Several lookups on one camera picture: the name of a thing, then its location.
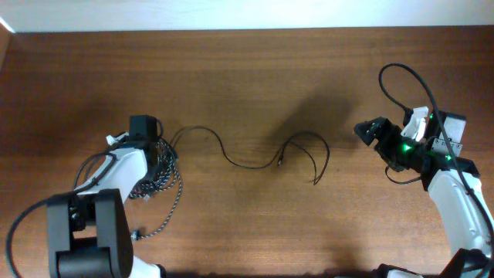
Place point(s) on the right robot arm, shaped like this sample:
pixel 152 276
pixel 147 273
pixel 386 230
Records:
pixel 429 143

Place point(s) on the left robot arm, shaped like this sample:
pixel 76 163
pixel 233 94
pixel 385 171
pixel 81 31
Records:
pixel 88 232

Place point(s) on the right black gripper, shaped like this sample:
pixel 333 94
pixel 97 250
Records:
pixel 391 132

